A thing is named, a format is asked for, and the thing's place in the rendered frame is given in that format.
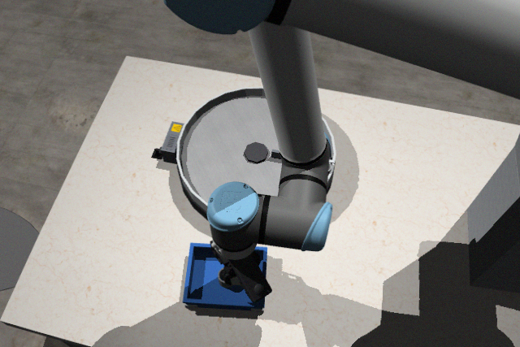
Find grey round turntable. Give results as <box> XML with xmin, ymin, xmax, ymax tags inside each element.
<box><xmin>151</xmin><ymin>87</ymin><xmax>282</xmax><ymax>220</ymax></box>

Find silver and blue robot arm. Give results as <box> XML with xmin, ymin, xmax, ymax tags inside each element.
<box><xmin>163</xmin><ymin>0</ymin><xmax>520</xmax><ymax>302</ymax></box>

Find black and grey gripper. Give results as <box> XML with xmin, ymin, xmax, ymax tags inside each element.
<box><xmin>210</xmin><ymin>241</ymin><xmax>261</xmax><ymax>285</ymax></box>

